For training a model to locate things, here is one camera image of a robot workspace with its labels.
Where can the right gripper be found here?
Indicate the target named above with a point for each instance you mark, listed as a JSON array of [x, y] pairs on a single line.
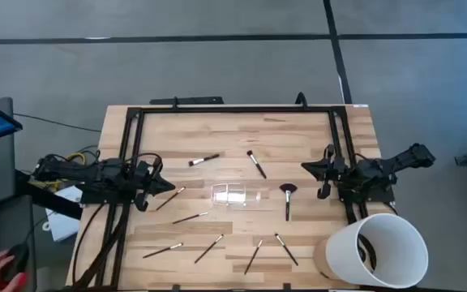
[[337, 170]]

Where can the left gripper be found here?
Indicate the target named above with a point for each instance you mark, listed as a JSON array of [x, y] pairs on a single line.
[[144, 174]]

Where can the thin black makeup brush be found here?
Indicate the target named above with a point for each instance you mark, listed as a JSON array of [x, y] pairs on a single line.
[[170, 198], [254, 256], [160, 251], [209, 249], [287, 250], [189, 218]]

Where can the fan makeup brush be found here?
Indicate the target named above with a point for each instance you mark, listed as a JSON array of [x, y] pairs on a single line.
[[287, 203]]

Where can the white-tipped black makeup brush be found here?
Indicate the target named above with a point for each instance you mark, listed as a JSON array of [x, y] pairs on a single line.
[[207, 158]]

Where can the round-tipped black makeup brush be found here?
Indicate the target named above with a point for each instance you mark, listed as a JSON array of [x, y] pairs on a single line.
[[258, 165]]

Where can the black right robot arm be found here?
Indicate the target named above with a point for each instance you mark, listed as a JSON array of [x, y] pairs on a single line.
[[399, 160]]

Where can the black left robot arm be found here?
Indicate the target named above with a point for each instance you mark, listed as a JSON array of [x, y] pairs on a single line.
[[75, 172]]

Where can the clear acrylic organizer box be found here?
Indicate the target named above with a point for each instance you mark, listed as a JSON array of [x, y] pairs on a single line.
[[233, 194]]

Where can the black clamp hook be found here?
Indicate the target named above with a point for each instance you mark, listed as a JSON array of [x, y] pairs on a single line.
[[301, 95]]

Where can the black mounting bar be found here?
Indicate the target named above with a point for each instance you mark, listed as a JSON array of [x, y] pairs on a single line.
[[193, 100]]

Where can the white cylindrical bin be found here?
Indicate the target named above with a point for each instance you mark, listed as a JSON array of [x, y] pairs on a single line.
[[339, 259]]

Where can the white paper sheet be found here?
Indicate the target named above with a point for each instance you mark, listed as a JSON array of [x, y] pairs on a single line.
[[61, 227]]

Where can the black desk beam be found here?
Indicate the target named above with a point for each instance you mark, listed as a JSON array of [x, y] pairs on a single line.
[[51, 199]]

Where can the black computer mouse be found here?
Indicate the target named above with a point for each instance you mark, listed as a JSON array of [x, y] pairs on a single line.
[[19, 255]]

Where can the black aluminium table frame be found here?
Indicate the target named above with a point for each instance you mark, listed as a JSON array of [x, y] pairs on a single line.
[[237, 109]]

